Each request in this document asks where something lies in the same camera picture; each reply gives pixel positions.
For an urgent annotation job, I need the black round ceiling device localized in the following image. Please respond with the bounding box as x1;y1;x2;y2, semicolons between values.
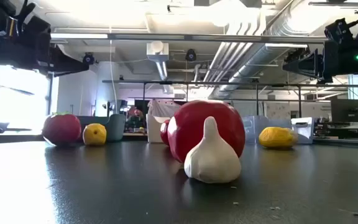
83;52;96;66
185;48;198;62

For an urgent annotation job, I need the black computer monitor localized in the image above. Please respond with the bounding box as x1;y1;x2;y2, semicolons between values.
331;98;358;123

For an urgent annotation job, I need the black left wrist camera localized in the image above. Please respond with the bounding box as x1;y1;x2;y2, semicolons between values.
23;16;52;44

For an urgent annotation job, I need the grey metal frame crossbar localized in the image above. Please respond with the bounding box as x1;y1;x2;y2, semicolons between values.
50;32;329;44

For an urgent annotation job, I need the black metal rack frame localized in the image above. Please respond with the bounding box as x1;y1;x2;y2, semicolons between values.
101;80;358;118

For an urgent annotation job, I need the white ceiling vent box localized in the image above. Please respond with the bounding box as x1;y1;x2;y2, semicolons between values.
146;40;170;63

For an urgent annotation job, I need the silver round air duct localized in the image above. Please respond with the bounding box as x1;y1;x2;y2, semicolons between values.
209;0;326;100

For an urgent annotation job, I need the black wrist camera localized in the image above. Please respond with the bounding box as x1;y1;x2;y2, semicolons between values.
324;17;354;44
23;16;52;44

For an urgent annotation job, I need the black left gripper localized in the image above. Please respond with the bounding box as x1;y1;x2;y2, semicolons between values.
0;33;90;78

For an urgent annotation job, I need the red tomato with green calyx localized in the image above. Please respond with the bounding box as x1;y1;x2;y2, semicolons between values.
42;112;83;147

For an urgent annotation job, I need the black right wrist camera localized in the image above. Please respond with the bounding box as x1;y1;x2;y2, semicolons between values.
324;17;354;44

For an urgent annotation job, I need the bright window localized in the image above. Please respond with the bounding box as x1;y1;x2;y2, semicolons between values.
0;61;51;132

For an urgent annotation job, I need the white garlic bulb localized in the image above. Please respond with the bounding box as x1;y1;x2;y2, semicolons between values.
183;116;242;184

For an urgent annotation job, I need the yellow lemon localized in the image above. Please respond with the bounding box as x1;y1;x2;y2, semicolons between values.
258;126;299;149
82;123;108;147

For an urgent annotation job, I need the white hanging cloth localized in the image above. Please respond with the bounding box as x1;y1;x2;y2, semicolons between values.
147;99;182;118

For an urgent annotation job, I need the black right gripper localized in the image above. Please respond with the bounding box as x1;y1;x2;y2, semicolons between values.
283;39;358;85

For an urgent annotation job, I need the white patterned cloth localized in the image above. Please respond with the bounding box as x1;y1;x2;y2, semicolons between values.
263;101;292;121

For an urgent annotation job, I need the white plastic basket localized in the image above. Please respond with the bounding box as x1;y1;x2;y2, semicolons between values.
146;113;171;144

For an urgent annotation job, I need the clear plastic basket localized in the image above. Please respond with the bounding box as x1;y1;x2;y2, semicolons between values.
242;115;315;146

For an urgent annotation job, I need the dark office desk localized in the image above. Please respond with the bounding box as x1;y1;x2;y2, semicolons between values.
314;121;358;141

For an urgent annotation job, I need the grey-blue plastic basket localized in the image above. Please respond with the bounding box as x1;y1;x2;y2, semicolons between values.
75;113;127;142

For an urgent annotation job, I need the white hanging cable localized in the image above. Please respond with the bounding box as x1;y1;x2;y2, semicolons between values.
108;27;118;114

